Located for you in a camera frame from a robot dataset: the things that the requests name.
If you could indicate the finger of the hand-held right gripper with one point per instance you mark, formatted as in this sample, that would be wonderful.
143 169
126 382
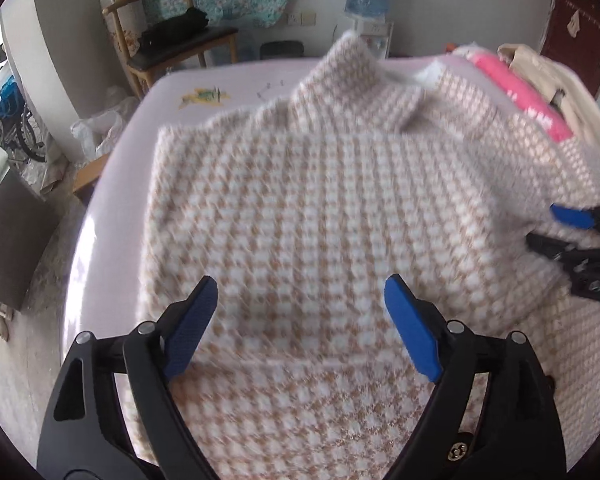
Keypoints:
555 249
572 215

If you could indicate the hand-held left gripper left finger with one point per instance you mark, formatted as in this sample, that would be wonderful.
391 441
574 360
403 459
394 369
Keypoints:
192 325

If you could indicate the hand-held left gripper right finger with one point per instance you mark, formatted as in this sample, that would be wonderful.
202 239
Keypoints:
412 327

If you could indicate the beige white houndstooth sweater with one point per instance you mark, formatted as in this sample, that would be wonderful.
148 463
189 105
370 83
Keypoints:
330 185

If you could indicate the pink floral blanket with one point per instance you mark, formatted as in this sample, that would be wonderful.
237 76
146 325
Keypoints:
525 95

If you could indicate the beige garment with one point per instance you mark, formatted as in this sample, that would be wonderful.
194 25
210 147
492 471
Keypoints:
555 75

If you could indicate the bed with pink printed sheet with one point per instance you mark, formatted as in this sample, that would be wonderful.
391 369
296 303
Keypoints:
130 160

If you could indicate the wooden stool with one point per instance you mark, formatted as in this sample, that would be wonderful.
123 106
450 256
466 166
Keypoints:
92 175

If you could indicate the small cloth hanging on door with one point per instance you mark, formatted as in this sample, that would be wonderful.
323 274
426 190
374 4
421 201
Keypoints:
575 24

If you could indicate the beige shoe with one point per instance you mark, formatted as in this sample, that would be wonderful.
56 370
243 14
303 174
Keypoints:
0 325

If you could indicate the dark red door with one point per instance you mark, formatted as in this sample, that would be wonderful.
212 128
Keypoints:
590 20

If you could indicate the dark grey board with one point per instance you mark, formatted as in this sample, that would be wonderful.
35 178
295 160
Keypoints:
15 240

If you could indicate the white plastic bag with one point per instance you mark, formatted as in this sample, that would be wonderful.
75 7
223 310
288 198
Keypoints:
100 127

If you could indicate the wheelchair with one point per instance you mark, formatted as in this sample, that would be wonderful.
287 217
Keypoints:
20 125

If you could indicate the white water dispenser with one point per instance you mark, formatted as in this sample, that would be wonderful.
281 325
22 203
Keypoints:
377 35

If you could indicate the black bag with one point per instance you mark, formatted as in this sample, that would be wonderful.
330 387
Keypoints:
175 30

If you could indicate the wooden chair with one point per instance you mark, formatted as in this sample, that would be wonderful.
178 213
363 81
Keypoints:
125 35

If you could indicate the wall socket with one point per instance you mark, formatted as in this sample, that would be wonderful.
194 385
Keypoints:
300 19

